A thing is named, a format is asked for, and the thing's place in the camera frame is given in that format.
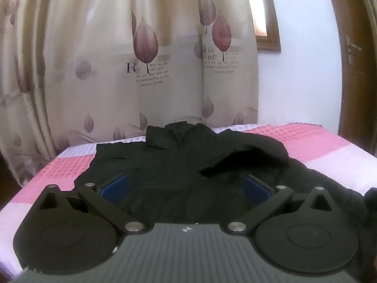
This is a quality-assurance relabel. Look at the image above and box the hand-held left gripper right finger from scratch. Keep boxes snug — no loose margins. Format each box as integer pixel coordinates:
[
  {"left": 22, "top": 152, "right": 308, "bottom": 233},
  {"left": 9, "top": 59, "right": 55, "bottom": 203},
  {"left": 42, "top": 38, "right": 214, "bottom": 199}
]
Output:
[{"left": 226, "top": 175, "right": 336, "bottom": 235}]

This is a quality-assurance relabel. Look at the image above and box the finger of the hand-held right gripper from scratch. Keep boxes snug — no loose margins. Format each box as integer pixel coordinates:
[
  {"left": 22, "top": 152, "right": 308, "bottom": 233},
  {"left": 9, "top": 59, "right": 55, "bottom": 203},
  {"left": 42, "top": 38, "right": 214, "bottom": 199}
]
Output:
[{"left": 364, "top": 187, "right": 377, "bottom": 213}]

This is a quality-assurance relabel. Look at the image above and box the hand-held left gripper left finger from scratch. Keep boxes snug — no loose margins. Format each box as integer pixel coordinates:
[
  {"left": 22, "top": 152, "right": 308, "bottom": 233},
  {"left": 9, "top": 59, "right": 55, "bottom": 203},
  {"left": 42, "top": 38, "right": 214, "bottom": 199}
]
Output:
[{"left": 38, "top": 173, "right": 147, "bottom": 235}]

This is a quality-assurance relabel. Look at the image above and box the black garment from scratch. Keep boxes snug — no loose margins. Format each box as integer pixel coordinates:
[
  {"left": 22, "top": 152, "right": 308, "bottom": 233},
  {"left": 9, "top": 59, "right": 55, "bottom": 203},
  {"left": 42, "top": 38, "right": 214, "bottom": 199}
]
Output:
[{"left": 73, "top": 121, "right": 377, "bottom": 283}]

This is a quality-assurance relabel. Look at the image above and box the pink white checked bed sheet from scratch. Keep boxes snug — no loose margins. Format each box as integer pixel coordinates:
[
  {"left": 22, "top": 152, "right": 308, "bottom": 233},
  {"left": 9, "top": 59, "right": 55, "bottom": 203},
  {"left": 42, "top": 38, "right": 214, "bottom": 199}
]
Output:
[{"left": 0, "top": 122, "right": 377, "bottom": 278}]

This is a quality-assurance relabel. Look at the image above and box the brown wooden door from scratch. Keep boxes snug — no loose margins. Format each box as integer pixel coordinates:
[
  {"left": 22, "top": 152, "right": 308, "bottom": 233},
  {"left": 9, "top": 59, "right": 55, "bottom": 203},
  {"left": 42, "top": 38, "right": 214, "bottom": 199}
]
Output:
[{"left": 323, "top": 0, "right": 377, "bottom": 155}]

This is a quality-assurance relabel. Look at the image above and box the beige leaf print curtain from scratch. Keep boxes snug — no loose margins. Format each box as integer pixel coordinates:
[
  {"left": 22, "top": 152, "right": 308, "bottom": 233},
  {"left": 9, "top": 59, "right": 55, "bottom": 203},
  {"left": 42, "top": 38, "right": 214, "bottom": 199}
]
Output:
[{"left": 0, "top": 0, "right": 260, "bottom": 187}]

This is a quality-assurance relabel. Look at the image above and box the metal door handle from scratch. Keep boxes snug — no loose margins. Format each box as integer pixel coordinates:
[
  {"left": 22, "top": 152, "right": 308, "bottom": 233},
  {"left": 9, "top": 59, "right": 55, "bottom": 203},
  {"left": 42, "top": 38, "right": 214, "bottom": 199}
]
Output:
[{"left": 346, "top": 35, "right": 362, "bottom": 64}]

